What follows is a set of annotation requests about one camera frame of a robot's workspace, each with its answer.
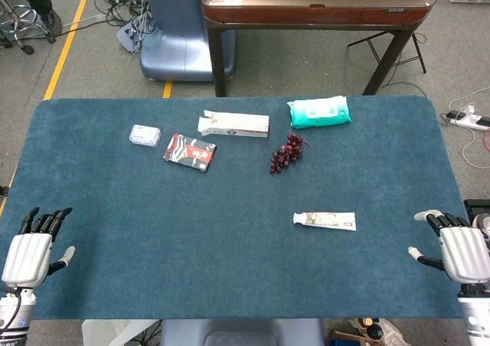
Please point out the white power strip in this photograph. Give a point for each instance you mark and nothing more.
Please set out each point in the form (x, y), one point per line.
(469, 121)

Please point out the blue grey robot torso base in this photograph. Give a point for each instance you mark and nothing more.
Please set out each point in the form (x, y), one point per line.
(241, 332)

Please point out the white sneaker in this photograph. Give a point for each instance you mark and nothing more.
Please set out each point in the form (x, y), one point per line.
(394, 336)

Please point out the dark red grape bunch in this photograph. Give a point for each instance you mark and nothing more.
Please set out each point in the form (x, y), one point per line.
(285, 154)

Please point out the red black printed box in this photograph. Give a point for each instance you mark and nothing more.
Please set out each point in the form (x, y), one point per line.
(189, 152)

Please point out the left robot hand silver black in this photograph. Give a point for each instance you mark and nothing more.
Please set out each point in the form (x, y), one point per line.
(28, 254)

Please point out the green wet wipes pack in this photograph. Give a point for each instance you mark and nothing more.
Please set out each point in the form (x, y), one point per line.
(317, 113)

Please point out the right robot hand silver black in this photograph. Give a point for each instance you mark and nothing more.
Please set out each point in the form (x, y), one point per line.
(463, 252)

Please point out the blue felt table mat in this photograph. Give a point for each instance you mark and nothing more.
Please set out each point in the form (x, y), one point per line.
(115, 193)

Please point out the white toothpaste tube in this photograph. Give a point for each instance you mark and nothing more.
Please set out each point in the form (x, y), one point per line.
(325, 220)

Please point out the white toothpaste carton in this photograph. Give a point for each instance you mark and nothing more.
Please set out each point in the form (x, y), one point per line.
(237, 126)

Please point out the blue grey machine base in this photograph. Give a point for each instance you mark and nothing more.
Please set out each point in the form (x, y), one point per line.
(172, 36)

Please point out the black metal folding stand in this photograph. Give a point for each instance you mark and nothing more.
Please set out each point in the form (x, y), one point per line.
(419, 53)

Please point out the chrome stool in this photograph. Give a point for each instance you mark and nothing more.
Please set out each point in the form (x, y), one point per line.
(23, 17)

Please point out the clear plastic card case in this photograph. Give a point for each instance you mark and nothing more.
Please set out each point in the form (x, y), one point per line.
(144, 135)

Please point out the brown wooden table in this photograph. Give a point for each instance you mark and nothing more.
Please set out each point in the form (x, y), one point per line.
(306, 15)

